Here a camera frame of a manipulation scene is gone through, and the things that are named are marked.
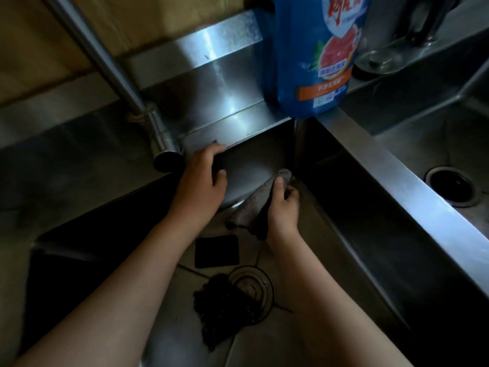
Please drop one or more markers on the person's right hand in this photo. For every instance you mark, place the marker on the person's right hand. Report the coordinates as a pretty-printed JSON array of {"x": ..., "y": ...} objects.
[{"x": 282, "y": 214}]

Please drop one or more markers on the person's left hand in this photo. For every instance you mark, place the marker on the person's left hand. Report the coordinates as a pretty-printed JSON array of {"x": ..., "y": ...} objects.
[{"x": 198, "y": 191}]

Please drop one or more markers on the straight steel faucet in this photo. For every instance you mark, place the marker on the straight steel faucet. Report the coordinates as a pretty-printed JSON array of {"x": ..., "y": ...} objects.
[{"x": 431, "y": 19}]

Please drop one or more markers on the person's right forearm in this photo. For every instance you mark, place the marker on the person's right forearm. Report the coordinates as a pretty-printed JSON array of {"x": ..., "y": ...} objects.
[{"x": 336, "y": 313}]

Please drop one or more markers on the curved steel faucet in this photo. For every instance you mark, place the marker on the curved steel faucet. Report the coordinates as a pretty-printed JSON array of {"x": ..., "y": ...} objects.
[{"x": 114, "y": 80}]

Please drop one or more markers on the stainless steel double sink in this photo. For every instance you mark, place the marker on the stainless steel double sink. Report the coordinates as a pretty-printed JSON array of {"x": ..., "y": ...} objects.
[{"x": 401, "y": 179}]

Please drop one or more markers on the black steel wool scourer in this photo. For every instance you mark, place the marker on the black steel wool scourer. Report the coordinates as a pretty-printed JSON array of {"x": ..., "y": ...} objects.
[{"x": 221, "y": 309}]

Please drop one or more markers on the blue dish soap bottle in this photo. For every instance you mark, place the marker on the blue dish soap bottle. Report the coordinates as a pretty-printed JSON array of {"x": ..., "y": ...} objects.
[{"x": 317, "y": 57}]

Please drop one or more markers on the black rectangular sponge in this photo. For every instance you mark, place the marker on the black rectangular sponge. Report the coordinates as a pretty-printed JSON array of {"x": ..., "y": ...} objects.
[{"x": 217, "y": 251}]

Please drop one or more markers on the person's left forearm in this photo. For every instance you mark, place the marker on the person's left forearm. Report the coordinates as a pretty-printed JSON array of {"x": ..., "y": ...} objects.
[{"x": 110, "y": 305}]

